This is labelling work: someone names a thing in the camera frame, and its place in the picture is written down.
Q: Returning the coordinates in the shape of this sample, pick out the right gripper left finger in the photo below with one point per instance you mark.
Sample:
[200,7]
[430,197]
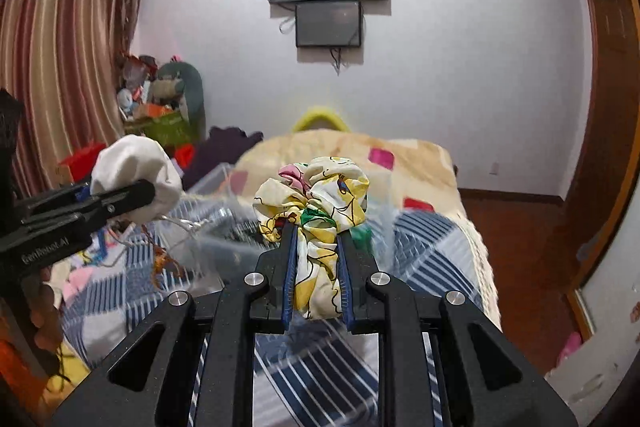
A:
[191,360]

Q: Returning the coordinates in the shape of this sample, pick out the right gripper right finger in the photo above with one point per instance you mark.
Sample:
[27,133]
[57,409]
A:
[441,361]

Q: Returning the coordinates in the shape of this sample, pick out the white soft cloth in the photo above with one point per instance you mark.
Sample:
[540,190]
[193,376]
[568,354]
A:
[134,158]

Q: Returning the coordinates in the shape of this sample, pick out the yellow floral scrunchie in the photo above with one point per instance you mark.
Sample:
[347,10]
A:
[322,202]

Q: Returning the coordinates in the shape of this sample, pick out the red box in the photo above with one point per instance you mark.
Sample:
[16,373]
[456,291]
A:
[79,165]

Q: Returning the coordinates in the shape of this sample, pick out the blue white patterned tablecloth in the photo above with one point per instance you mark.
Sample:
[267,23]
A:
[320,374]

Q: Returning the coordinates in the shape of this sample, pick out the green storage box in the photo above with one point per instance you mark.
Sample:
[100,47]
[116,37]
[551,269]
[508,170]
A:
[168,130]

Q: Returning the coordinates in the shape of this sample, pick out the green knitted cloth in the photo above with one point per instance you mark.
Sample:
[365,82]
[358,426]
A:
[362,236]

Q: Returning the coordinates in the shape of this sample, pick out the grey green plush toy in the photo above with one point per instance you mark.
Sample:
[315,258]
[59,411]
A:
[180,84]

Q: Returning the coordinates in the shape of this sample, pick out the dark purple garment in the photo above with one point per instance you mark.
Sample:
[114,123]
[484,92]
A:
[223,146]

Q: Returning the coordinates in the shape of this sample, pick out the beige patterned blanket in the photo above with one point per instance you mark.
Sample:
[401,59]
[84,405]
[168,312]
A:
[398,170]

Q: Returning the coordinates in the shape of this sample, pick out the striped brown curtain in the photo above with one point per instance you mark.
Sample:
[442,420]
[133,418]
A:
[63,60]

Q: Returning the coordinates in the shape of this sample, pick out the wooden wardrobe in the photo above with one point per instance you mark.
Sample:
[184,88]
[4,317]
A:
[609,156]

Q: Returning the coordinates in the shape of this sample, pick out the yellow hoop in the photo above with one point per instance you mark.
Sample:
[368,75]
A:
[320,117]

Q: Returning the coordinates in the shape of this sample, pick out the small wall monitor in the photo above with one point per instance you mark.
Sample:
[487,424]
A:
[328,24]

